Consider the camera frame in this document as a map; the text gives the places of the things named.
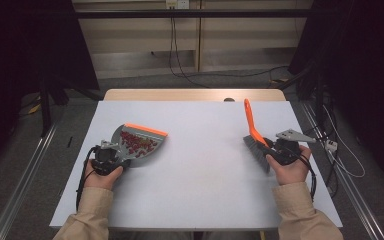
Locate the wooden table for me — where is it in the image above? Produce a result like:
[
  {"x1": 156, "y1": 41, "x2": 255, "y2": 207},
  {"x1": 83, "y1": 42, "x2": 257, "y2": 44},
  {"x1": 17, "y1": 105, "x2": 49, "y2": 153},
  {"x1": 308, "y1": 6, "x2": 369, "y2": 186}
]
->
[{"x1": 103, "y1": 88, "x2": 287, "y2": 103}]

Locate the white wall outlet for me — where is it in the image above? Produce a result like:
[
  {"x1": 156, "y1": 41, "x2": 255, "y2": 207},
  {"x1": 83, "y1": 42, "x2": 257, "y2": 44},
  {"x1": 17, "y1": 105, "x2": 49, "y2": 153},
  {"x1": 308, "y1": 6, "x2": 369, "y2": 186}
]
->
[{"x1": 165, "y1": 0, "x2": 190, "y2": 10}]

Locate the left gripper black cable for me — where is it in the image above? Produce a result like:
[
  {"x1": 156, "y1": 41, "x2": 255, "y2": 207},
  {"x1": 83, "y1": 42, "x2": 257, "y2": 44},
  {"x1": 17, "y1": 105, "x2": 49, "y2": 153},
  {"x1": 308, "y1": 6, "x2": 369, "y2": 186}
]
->
[{"x1": 75, "y1": 146, "x2": 98, "y2": 213}]

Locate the black curtain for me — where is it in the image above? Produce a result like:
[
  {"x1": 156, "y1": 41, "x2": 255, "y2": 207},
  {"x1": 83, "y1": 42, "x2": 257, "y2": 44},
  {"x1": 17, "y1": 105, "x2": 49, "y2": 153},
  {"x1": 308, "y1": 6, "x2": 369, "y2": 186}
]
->
[
  {"x1": 0, "y1": 0, "x2": 99, "y2": 174},
  {"x1": 288, "y1": 0, "x2": 384, "y2": 191}
]

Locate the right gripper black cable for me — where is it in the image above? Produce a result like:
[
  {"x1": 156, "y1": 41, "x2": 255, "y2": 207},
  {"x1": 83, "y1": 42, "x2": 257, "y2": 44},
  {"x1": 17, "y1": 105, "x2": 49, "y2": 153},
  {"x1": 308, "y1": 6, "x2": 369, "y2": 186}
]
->
[{"x1": 293, "y1": 149, "x2": 318, "y2": 203}]

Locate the metal floor rail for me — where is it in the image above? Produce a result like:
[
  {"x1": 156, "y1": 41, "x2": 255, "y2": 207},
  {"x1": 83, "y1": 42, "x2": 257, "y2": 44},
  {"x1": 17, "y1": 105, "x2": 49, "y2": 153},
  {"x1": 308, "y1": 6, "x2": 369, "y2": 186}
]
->
[
  {"x1": 0, "y1": 123, "x2": 59, "y2": 240},
  {"x1": 299, "y1": 99, "x2": 384, "y2": 240}
]

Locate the person's left hand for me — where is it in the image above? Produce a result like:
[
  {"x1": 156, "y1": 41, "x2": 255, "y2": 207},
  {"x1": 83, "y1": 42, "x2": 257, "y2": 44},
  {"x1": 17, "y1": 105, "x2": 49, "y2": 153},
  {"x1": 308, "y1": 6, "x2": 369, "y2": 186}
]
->
[{"x1": 84, "y1": 160, "x2": 124, "y2": 192}]

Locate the white cable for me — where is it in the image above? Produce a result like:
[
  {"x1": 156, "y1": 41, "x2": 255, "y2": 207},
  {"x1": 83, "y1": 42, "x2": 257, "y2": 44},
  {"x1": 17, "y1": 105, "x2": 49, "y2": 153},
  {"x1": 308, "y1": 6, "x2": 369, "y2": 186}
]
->
[{"x1": 323, "y1": 104, "x2": 367, "y2": 179}]

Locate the black floor cable bundle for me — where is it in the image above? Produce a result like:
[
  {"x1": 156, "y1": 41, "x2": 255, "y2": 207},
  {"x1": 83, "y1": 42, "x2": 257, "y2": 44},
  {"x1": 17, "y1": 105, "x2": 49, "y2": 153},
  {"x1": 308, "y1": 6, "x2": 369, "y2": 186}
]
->
[{"x1": 304, "y1": 74, "x2": 340, "y2": 198}]

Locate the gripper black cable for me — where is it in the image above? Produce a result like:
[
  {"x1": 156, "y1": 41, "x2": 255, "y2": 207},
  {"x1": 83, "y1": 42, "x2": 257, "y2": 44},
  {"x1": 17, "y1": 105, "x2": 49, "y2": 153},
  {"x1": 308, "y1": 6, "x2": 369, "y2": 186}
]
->
[
  {"x1": 75, "y1": 146, "x2": 98, "y2": 213},
  {"x1": 293, "y1": 149, "x2": 318, "y2": 203}
]

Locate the black metal stand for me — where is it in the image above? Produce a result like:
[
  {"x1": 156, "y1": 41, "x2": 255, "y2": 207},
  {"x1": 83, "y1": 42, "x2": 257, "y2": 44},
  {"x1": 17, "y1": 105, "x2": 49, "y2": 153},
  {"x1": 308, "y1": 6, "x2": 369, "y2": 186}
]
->
[{"x1": 38, "y1": 73, "x2": 103, "y2": 138}]

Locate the orange brush with grey bristles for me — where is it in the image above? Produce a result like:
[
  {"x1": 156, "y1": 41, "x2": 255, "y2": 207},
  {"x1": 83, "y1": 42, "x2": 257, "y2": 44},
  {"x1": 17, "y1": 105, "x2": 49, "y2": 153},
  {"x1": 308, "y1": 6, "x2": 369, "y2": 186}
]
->
[{"x1": 242, "y1": 98, "x2": 273, "y2": 174}]

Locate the white table cover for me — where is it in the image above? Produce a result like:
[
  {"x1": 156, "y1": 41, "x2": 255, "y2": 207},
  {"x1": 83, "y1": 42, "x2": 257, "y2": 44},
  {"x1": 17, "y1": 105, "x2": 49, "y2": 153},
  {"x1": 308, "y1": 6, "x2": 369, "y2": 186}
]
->
[{"x1": 49, "y1": 99, "x2": 344, "y2": 231}]

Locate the pile of red beans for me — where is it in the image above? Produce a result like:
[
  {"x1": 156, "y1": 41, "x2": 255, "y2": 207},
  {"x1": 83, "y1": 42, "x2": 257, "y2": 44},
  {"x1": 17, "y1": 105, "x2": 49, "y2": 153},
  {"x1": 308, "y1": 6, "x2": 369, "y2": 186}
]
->
[{"x1": 119, "y1": 130, "x2": 159, "y2": 159}]

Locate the grey dustpan with orange lip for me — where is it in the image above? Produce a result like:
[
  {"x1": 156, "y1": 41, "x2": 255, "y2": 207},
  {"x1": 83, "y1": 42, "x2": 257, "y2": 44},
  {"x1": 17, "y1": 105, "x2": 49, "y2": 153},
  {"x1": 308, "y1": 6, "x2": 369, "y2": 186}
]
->
[{"x1": 110, "y1": 122, "x2": 169, "y2": 169}]

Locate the white power adapter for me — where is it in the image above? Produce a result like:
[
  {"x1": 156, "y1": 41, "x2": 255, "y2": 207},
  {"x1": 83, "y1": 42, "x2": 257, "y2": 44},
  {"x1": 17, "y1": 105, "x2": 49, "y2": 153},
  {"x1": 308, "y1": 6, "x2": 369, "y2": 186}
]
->
[{"x1": 324, "y1": 139, "x2": 339, "y2": 153}]

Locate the person's right hand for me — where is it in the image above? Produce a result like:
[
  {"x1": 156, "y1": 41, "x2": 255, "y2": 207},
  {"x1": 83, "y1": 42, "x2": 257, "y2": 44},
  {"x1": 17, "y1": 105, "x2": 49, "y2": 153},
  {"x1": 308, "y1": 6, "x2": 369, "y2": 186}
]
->
[{"x1": 265, "y1": 144, "x2": 313, "y2": 187}]

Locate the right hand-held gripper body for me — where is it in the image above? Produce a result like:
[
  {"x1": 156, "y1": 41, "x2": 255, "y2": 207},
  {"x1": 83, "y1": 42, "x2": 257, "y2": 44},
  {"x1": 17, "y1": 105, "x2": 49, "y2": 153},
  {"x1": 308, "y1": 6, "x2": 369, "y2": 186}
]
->
[{"x1": 273, "y1": 128, "x2": 318, "y2": 167}]

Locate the black horizontal bar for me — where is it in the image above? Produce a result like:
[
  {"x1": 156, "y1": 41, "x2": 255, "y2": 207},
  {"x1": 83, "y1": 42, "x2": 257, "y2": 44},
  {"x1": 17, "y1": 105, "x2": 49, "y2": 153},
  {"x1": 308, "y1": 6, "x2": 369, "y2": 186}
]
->
[{"x1": 74, "y1": 9, "x2": 314, "y2": 19}]

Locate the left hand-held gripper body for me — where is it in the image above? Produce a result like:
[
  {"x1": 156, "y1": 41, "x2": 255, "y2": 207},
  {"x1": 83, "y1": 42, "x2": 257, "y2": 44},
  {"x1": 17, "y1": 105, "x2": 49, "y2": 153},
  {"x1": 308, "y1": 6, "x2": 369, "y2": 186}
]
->
[{"x1": 91, "y1": 139, "x2": 131, "y2": 177}]

